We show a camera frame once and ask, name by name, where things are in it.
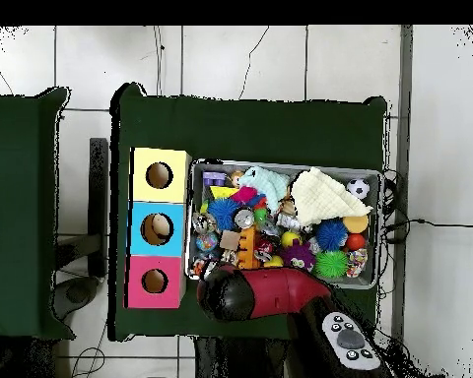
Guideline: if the black power cable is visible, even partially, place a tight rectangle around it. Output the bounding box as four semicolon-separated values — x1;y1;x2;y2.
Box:
381;168;473;245

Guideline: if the cream knitted cloth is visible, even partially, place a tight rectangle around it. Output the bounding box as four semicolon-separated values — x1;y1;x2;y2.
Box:
290;166;373;227

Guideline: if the yellow cheese wedge toy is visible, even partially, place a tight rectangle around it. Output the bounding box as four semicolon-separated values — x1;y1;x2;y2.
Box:
209;185;241;200

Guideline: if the orange striped tiger plush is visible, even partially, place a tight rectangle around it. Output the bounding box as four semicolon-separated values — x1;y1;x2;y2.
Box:
190;257;218;279

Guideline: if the orange building block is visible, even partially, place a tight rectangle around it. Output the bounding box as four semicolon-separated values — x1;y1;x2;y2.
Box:
236;225;261;271

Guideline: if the shallow metal mesh bin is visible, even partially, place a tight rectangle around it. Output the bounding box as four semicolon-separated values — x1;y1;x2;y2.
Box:
184;158;383;290

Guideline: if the orange rubber ball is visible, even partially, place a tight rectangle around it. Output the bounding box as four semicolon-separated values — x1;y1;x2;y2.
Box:
344;232;367;252

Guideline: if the green cloth side table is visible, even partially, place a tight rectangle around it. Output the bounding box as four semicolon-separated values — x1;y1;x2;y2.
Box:
0;87;76;340

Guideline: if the mint knitted cloth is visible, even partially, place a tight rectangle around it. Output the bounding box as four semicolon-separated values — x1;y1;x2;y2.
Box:
237;165;291;216

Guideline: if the green spiky rubber ball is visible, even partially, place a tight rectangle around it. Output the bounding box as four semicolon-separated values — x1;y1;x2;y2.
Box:
313;249;349;280

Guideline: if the dark green table cloth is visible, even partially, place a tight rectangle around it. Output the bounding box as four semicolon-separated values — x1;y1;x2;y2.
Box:
107;83;389;349

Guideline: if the small soccer ball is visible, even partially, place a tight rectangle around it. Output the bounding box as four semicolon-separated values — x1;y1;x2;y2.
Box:
345;177;371;200

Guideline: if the purple spiky monster toy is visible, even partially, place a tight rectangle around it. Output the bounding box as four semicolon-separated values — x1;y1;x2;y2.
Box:
277;239;317;274

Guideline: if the blue spiky rubber ball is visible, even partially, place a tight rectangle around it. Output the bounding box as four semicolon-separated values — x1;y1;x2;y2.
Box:
207;197;241;232
313;217;349;252

